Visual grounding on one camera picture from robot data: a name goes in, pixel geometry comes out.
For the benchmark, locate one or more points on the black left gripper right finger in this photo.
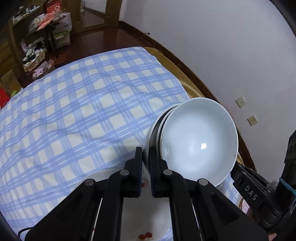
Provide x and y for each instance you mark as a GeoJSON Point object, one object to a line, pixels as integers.
{"type": "Point", "coordinates": [165, 183]}

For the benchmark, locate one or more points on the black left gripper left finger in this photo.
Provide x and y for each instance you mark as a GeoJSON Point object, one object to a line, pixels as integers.
{"type": "Point", "coordinates": [128, 181]}

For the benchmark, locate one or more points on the white plate with red cherries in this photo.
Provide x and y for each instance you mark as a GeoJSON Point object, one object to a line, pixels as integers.
{"type": "Point", "coordinates": [120, 218]}

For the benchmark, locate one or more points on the white bowl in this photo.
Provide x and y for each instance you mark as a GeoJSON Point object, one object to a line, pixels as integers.
{"type": "Point", "coordinates": [199, 140]}

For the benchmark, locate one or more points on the large white plate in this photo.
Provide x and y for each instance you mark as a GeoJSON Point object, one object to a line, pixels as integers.
{"type": "Point", "coordinates": [150, 138]}

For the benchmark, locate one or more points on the brown rimmed plate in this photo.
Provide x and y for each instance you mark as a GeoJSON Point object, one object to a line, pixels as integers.
{"type": "Point", "coordinates": [160, 131]}

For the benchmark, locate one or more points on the blue plaid cloth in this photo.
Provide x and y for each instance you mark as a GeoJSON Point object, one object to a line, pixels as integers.
{"type": "Point", "coordinates": [84, 118]}

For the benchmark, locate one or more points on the cardboard box with pink items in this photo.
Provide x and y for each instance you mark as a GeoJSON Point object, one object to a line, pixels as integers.
{"type": "Point", "coordinates": [45, 68]}

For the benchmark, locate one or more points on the red paper bag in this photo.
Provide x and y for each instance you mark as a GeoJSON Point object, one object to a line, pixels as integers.
{"type": "Point", "coordinates": [4, 98]}

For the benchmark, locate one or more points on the open cardboard box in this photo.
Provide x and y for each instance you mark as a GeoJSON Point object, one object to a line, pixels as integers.
{"type": "Point", "coordinates": [9, 83]}

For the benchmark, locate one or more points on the wicker basket with clothes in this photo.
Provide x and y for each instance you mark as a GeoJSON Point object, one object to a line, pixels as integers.
{"type": "Point", "coordinates": [33, 58]}

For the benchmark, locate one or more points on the wooden shelf cabinet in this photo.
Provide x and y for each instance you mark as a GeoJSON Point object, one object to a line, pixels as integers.
{"type": "Point", "coordinates": [14, 33]}

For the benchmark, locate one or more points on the red box on shelf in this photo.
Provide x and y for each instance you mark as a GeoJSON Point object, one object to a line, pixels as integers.
{"type": "Point", "coordinates": [54, 6]}

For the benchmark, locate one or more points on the lower wall socket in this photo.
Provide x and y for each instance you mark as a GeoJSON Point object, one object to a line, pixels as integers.
{"type": "Point", "coordinates": [252, 120]}

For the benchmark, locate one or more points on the wall socket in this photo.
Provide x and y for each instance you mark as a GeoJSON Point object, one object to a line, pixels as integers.
{"type": "Point", "coordinates": [241, 102]}
{"type": "Point", "coordinates": [252, 120]}

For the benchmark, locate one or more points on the upper wall socket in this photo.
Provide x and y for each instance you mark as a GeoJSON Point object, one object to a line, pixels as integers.
{"type": "Point", "coordinates": [241, 102]}

